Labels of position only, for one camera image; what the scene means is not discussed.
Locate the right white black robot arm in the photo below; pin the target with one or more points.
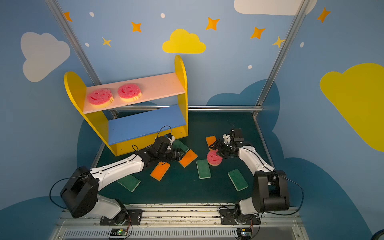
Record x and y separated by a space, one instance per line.
270 188

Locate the back aluminium floor bar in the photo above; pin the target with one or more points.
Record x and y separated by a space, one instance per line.
195 108

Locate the left aluminium corner post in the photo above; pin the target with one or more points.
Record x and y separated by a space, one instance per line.
64 24

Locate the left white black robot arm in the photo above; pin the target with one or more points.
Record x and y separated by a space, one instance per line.
81 192

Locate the yellow shelf with pink and blue boards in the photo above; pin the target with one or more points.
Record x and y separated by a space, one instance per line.
120 134

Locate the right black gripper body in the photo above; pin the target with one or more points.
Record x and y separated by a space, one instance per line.
222 147

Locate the right aluminium corner post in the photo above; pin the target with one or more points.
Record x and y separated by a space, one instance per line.
292 32

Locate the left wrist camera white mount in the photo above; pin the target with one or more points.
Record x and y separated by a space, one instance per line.
171 138

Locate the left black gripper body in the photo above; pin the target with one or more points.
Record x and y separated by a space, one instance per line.
173 153

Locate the aluminium rail frame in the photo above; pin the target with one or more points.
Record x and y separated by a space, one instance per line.
181 222

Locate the orange sponge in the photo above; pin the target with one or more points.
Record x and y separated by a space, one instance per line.
211 141
188 158
160 170

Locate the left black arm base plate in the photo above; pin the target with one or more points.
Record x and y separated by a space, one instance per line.
124 218

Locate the small circuit board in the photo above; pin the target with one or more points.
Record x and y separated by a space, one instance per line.
244 233
118 233

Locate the left small circuit board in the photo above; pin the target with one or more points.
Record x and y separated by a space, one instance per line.
118 233

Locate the pink smiley sponge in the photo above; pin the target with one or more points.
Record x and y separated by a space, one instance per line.
100 98
213 158
129 93

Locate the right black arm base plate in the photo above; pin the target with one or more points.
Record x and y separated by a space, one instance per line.
235 217

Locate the green sponge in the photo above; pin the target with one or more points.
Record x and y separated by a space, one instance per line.
238 180
203 169
179 145
129 182

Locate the aluminium corner post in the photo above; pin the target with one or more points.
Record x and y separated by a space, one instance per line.
292 32
64 24

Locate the right small circuit board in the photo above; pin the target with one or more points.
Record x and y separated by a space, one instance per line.
244 233

